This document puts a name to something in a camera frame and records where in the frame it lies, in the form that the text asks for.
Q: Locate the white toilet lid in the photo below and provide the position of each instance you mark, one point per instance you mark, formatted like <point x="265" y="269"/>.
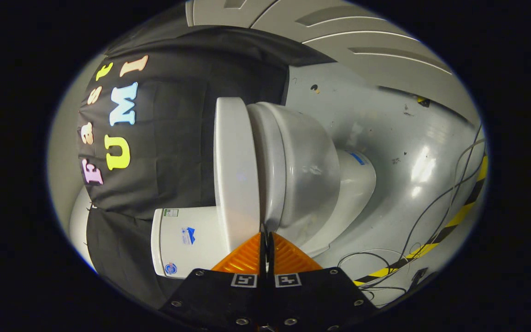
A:
<point x="235" y="170"/>

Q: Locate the white toilet seat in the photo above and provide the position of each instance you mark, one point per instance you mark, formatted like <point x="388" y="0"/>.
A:
<point x="265" y="161"/>

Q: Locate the white cistern cover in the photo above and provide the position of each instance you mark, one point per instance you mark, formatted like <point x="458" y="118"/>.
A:
<point x="156" y="244"/>

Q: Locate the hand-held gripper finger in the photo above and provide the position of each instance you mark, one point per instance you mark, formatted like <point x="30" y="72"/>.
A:
<point x="263" y="265"/>
<point x="271" y="265"/>

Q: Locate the black backdrop cloth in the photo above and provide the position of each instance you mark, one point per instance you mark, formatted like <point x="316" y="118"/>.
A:
<point x="178" y="138"/>

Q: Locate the white drawer cabinet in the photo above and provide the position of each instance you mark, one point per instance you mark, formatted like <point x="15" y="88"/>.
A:
<point x="339" y="41"/>

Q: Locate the yellow black hazard tape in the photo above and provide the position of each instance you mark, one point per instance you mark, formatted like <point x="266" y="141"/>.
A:
<point x="413" y="254"/>

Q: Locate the white toilet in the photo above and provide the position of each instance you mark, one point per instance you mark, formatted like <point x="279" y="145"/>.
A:
<point x="311" y="170"/>

